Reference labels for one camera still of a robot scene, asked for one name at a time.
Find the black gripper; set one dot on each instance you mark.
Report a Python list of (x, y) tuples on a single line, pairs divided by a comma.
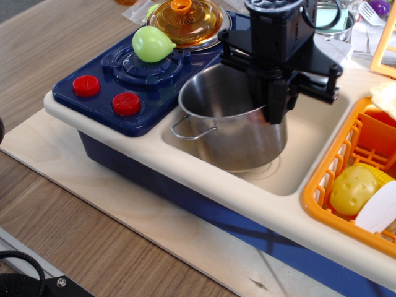
[(276, 53)]

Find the stainless steel pot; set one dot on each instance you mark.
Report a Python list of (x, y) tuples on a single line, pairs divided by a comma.
[(230, 131)]

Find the amber glass pot lid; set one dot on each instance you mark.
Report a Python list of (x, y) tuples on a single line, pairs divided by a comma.
[(192, 25)]

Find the cream and blue toy sink unit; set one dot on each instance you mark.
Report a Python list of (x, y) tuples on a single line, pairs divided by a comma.
[(268, 208)]

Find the white faucet base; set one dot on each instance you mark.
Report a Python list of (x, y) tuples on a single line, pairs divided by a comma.
[(338, 51)]

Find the steel bowl with teal sponge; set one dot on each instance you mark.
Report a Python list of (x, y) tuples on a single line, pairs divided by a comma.
[(342, 30)]

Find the orange dish rack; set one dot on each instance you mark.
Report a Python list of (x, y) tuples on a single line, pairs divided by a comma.
[(364, 147)]

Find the pale yellow plastic plate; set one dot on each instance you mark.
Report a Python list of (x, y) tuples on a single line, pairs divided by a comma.
[(383, 97)]

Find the white plastic spatula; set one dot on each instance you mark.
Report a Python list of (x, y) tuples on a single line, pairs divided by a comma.
[(369, 14)]

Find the yellow plastic potato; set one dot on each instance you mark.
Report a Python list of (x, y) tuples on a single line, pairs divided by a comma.
[(352, 189)]

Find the green plastic pear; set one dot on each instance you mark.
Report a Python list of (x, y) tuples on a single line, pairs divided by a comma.
[(152, 45)]

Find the purple plastic eggplant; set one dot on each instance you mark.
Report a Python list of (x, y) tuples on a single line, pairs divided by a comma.
[(381, 7)]

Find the yellow plastic corn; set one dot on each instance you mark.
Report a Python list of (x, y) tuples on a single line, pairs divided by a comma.
[(382, 178)]

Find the red stove knob right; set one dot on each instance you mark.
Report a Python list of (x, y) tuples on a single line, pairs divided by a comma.
[(126, 104)]

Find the red stove knob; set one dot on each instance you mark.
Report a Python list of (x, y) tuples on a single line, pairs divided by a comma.
[(126, 104), (86, 86)]

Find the clear plastic bag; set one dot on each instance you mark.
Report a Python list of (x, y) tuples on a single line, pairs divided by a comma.
[(140, 11)]

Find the blue toy stove top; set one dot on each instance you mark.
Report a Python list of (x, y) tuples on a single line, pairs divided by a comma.
[(119, 70)]

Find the white plastic utensil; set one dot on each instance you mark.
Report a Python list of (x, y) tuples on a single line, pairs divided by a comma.
[(379, 212)]

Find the red stove knob left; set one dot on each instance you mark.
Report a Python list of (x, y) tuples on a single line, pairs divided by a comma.
[(86, 86)]

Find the light plywood board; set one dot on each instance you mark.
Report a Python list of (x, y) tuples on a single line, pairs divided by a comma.
[(117, 239)]

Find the orange rack frame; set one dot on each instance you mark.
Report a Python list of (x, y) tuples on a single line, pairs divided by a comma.
[(377, 64)]

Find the black bracket with screw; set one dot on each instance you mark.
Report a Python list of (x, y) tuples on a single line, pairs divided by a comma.
[(13, 284)]

